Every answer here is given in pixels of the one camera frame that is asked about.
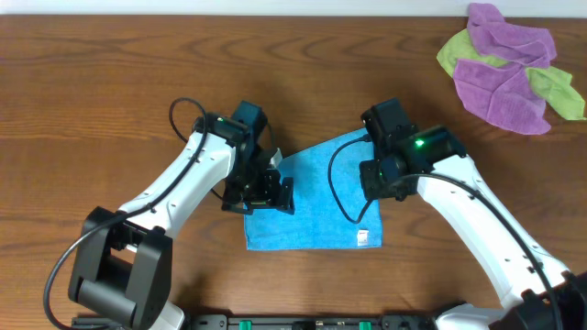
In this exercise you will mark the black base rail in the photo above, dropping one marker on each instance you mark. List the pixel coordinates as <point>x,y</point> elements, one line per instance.
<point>386,322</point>

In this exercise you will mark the green microfiber cloth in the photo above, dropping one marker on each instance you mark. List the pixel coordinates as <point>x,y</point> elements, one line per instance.
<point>551,84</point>

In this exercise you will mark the purple microfiber cloth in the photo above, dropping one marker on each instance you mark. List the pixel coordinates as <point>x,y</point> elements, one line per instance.
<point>502,95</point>

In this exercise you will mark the blue microfiber cloth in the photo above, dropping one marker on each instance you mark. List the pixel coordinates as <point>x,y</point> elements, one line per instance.
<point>327,199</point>

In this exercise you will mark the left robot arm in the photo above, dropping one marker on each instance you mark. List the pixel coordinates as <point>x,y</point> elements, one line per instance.
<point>123,265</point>

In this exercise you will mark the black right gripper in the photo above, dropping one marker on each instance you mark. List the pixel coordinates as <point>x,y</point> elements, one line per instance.
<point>371,181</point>

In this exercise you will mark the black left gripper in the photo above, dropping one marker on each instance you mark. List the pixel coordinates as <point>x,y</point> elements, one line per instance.
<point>269,194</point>

